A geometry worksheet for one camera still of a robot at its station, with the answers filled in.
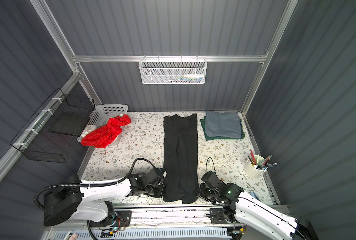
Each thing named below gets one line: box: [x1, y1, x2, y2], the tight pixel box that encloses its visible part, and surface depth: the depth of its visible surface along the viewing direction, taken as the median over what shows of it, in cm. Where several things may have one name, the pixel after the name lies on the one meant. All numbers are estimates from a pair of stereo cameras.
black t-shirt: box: [163, 113, 200, 205], surface depth 96 cm
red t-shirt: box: [80, 114, 132, 148], surface depth 95 cm
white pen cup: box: [243, 154, 268, 178], surface depth 84 cm
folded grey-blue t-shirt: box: [205, 111, 242, 139], surface depth 111 cm
